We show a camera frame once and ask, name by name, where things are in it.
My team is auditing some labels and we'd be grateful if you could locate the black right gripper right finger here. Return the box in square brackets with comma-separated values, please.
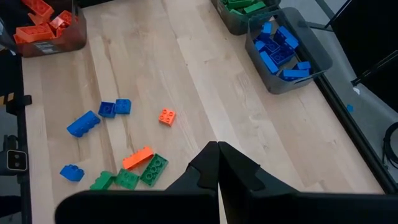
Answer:
[218, 141, 300, 224]

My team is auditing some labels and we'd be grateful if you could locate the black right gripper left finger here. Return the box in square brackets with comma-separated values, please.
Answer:
[167, 141, 220, 197]

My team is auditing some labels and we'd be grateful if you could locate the green 2x2 toy brick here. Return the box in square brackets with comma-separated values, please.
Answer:
[114, 168, 141, 190]

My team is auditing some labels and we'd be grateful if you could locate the blue 2x4 toy brick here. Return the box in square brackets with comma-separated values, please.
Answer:
[273, 26, 300, 50]
[66, 110, 101, 138]
[259, 51, 280, 75]
[281, 68, 311, 82]
[264, 37, 280, 54]
[269, 48, 295, 67]

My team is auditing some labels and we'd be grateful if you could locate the grey translucent plastic bin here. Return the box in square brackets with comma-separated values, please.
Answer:
[244, 7, 333, 95]
[211, 0, 282, 36]
[12, 0, 88, 58]

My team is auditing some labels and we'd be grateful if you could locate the orange 2x2 toy brick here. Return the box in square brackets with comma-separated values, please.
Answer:
[49, 16, 65, 30]
[158, 108, 177, 127]

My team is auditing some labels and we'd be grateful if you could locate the black partition panel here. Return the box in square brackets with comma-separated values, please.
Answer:
[329, 0, 398, 113]

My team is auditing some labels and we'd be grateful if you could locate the black coiled cable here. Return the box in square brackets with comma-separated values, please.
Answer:
[382, 121, 398, 169]

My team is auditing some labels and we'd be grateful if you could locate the black mount with grey plate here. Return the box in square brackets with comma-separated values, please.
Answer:
[0, 134, 29, 184]

